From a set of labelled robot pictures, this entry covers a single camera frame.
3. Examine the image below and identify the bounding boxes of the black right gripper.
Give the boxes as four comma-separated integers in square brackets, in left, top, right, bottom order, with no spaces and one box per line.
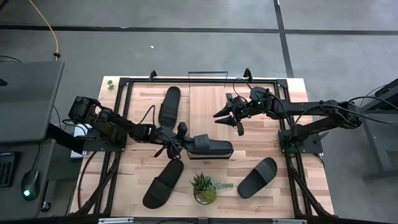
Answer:
[212,92,253,137]

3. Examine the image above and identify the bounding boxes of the black rubber slide sandal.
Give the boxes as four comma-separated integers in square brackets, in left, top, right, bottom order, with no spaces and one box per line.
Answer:
[237,157,278,199]
[157,86,182,128]
[185,133,234,160]
[142,158,185,210]

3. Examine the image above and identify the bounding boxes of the succulent plant in dark pot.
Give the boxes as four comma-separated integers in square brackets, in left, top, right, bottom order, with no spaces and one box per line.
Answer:
[190,171,234,205]

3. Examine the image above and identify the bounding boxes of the white power box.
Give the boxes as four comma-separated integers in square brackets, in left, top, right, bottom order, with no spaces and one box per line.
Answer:
[70,123,93,159]

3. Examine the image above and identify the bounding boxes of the dark desk with keyboard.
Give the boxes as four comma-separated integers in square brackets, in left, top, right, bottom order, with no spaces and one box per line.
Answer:
[0,138,57,220]

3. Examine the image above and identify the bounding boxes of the black computer mouse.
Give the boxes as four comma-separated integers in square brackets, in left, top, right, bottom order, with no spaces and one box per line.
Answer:
[20,169,40,202]

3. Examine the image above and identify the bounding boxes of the grey desk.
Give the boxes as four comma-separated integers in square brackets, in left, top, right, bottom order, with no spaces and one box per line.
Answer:
[0,60,66,144]

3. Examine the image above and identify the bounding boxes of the dark grey metal stand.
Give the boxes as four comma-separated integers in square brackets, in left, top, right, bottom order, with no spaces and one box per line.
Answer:
[360,77,398,182]

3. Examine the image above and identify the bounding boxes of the black keyboard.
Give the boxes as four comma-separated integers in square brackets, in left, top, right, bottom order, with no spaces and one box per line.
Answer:
[0,151,19,189]

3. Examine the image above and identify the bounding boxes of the wooden shelf with black frame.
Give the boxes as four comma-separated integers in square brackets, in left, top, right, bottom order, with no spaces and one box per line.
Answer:
[185,70,234,161]

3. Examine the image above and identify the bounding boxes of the black aluminium rig frame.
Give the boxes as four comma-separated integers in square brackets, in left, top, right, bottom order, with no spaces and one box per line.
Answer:
[67,70,335,218]

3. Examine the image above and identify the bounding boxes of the silver metal bracket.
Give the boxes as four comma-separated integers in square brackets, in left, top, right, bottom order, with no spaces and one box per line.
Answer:
[98,217,135,224]
[272,218,308,224]

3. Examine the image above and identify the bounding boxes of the thick black cable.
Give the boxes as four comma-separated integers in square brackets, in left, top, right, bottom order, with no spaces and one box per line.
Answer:
[76,151,100,210]

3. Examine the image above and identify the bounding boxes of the yellow hanging cable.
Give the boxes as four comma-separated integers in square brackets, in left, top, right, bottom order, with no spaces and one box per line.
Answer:
[29,0,60,60]

